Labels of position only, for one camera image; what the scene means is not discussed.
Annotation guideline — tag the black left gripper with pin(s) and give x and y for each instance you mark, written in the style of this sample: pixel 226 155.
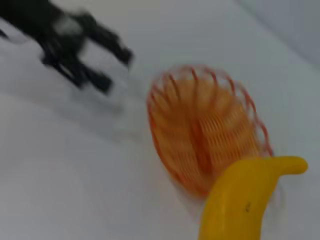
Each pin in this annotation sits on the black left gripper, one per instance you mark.
pixel 50 27

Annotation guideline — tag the orange woven plastic basket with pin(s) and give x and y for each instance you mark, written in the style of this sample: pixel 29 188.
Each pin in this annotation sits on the orange woven plastic basket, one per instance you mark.
pixel 205 130

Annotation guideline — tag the yellow banana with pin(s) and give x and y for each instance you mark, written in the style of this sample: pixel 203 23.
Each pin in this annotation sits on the yellow banana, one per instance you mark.
pixel 237 200

